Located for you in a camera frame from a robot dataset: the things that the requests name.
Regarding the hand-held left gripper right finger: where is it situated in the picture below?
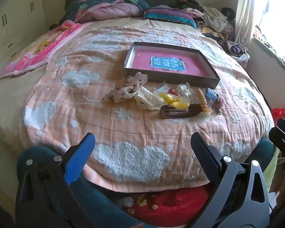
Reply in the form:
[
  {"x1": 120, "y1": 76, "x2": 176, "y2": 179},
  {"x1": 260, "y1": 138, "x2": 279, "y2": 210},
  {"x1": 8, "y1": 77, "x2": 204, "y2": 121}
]
[{"x1": 190, "y1": 132, "x2": 270, "y2": 228}]

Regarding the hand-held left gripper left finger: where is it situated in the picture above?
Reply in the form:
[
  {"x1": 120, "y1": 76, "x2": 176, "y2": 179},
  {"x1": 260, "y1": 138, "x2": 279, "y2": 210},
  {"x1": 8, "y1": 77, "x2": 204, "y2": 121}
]
[{"x1": 15, "y1": 133, "x2": 97, "y2": 228}]

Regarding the brown oval hair clip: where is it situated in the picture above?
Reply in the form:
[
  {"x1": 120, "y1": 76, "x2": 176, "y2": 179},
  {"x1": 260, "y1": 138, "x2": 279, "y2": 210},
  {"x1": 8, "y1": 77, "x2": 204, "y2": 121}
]
[{"x1": 160, "y1": 103, "x2": 203, "y2": 119}]

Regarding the orange beaded hair tie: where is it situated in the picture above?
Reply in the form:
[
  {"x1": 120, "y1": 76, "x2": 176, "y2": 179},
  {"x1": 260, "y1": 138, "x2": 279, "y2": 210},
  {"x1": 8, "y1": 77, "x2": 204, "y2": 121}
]
[{"x1": 198, "y1": 88, "x2": 212, "y2": 114}]

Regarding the clear bag with yellow jewelry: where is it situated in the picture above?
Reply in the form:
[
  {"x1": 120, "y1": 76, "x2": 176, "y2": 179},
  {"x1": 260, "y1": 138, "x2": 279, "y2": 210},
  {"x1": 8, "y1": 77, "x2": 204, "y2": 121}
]
[{"x1": 154, "y1": 83, "x2": 181, "y2": 102}]

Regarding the sheer pink bow hair clip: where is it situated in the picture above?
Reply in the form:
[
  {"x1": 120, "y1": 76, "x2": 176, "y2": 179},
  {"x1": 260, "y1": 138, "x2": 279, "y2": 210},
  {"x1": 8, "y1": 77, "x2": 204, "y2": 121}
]
[{"x1": 106, "y1": 72, "x2": 148, "y2": 102}]

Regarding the cream claw hair clip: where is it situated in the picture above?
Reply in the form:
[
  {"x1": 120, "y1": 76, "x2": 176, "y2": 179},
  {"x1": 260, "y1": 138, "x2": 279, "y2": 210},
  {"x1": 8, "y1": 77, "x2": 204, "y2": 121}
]
[{"x1": 133, "y1": 85, "x2": 165, "y2": 111}]

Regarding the grey box tray pink inside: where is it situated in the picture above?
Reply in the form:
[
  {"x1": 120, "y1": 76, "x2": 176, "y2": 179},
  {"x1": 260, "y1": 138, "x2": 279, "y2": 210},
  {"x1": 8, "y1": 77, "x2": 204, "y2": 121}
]
[{"x1": 124, "y1": 42, "x2": 221, "y2": 89}]

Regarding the red bag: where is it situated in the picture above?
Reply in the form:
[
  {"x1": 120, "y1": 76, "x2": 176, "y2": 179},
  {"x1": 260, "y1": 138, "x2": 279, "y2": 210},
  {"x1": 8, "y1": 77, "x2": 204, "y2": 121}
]
[{"x1": 271, "y1": 108, "x2": 285, "y2": 124}]

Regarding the person's right leg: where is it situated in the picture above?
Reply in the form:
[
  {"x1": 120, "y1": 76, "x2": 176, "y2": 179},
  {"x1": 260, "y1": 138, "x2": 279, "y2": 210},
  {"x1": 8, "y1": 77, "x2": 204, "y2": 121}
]
[{"x1": 248, "y1": 138, "x2": 275, "y2": 174}]

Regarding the person's leg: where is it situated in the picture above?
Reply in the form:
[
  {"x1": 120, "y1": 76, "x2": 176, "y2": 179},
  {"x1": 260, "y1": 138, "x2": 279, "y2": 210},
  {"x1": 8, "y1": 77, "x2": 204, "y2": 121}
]
[
  {"x1": 17, "y1": 145, "x2": 152, "y2": 228},
  {"x1": 248, "y1": 138, "x2": 275, "y2": 174}
]

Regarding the peach cloud pattern blanket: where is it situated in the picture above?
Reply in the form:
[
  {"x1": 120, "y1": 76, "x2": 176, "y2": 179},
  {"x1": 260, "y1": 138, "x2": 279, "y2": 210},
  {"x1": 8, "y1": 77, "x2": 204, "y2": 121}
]
[{"x1": 20, "y1": 21, "x2": 275, "y2": 193}]

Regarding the person's left leg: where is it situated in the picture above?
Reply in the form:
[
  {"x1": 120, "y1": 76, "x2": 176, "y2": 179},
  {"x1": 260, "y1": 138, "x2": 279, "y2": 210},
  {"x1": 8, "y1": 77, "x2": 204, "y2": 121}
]
[{"x1": 17, "y1": 145, "x2": 152, "y2": 228}]

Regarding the red floral cloth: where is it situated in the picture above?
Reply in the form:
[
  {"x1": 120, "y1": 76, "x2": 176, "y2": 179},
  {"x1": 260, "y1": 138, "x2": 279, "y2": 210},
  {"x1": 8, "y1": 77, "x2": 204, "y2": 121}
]
[{"x1": 120, "y1": 185, "x2": 216, "y2": 226}]

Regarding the red ladybug hair clip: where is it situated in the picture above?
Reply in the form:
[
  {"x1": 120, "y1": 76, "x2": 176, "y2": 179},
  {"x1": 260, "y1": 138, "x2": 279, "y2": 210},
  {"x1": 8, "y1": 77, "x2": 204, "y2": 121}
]
[{"x1": 212, "y1": 94, "x2": 225, "y2": 114}]

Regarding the white flower hair accessory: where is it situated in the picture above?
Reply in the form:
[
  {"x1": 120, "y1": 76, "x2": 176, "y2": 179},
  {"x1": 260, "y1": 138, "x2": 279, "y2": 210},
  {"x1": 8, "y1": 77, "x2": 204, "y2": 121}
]
[{"x1": 176, "y1": 83, "x2": 193, "y2": 99}]

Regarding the beige bed sheet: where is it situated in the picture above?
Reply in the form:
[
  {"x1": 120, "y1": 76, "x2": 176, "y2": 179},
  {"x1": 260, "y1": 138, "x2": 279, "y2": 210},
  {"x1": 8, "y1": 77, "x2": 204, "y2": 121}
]
[{"x1": 0, "y1": 17, "x2": 200, "y2": 152}]

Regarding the basket with purple cloth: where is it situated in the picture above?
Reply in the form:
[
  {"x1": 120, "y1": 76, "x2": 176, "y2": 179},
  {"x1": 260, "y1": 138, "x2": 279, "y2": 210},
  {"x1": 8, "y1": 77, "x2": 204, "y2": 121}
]
[{"x1": 226, "y1": 40, "x2": 250, "y2": 63}]

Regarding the window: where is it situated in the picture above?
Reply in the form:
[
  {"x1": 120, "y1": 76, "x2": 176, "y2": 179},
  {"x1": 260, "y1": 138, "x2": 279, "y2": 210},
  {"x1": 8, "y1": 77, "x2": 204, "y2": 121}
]
[{"x1": 254, "y1": 0, "x2": 285, "y2": 64}]

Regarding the pink cartoon blanket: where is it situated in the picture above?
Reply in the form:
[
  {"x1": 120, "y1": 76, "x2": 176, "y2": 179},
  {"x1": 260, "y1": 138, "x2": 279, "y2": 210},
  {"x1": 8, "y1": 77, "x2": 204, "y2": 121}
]
[{"x1": 0, "y1": 20, "x2": 86, "y2": 81}]

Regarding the cream curtain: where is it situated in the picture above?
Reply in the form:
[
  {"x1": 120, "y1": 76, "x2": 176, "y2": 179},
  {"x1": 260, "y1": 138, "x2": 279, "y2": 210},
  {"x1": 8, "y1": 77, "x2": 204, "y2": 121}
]
[{"x1": 235, "y1": 0, "x2": 273, "y2": 45}]

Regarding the pile of clothes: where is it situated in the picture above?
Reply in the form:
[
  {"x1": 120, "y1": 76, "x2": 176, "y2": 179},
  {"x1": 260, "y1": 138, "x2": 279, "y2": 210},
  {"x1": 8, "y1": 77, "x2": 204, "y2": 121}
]
[{"x1": 178, "y1": 0, "x2": 235, "y2": 41}]

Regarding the cream wardrobe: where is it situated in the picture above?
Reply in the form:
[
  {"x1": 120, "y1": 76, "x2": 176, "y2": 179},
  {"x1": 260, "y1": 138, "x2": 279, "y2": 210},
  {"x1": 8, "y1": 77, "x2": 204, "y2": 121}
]
[{"x1": 0, "y1": 0, "x2": 50, "y2": 76}]

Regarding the striped purple teal pillow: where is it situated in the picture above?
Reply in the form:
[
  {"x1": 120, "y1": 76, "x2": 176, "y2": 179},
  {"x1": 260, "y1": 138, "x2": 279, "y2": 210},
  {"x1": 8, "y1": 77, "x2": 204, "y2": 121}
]
[{"x1": 144, "y1": 7, "x2": 197, "y2": 29}]

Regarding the pink and navy floral quilt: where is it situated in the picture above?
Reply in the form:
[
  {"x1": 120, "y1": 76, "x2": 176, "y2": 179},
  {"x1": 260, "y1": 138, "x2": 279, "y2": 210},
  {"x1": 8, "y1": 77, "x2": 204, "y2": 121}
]
[{"x1": 62, "y1": 0, "x2": 150, "y2": 23}]

